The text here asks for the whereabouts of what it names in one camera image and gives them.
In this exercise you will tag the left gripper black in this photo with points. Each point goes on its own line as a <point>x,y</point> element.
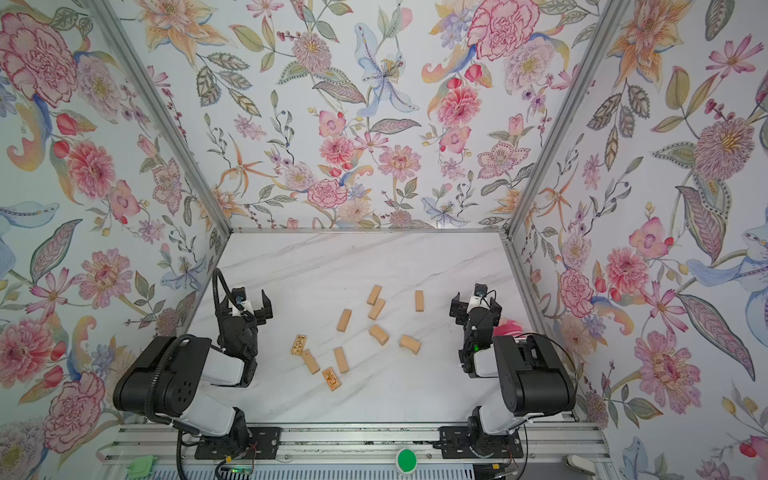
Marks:
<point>249,318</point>

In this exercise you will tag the plain flat wood block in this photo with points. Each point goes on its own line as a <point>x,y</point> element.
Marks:
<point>310,361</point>
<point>341,360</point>

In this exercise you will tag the pink plush toy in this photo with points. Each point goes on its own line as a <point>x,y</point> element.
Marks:
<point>508,327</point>

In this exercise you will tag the arched wood block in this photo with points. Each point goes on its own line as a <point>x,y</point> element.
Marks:
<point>410,344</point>
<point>379,334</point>

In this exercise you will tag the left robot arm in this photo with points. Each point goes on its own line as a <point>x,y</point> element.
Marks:
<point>164,384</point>

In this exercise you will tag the plain wood block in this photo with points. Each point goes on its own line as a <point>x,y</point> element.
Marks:
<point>344,320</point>
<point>376,309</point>
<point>374,295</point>
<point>341,360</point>
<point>419,301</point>
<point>310,361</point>

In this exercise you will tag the right corner aluminium post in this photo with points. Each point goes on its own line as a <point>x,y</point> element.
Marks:
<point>606,26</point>

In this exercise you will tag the left corner aluminium post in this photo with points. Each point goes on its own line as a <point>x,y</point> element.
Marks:
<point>105,18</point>

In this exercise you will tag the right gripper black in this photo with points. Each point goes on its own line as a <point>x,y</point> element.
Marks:
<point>474,315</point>

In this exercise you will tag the corner aluminium post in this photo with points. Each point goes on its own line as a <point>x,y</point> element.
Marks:
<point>105,18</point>
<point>606,26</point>

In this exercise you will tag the white device on rail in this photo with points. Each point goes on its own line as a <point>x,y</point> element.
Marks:
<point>581,464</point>

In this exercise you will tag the printed wood block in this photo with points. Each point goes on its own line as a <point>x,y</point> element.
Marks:
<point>331,379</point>
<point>298,345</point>

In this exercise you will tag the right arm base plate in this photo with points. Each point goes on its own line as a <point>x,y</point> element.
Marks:
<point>458,442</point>

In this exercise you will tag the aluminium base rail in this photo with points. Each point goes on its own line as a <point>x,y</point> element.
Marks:
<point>547,440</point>

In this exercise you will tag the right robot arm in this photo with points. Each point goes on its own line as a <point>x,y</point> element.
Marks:
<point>532,382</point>

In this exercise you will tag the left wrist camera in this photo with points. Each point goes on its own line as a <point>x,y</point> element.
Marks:
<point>238,298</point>

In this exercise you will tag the green round button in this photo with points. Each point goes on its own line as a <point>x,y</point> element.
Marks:
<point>406,461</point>

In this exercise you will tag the green tag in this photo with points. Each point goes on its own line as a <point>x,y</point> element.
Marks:
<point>140,468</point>

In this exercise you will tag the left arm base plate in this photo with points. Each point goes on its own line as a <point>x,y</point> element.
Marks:
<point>257,443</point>

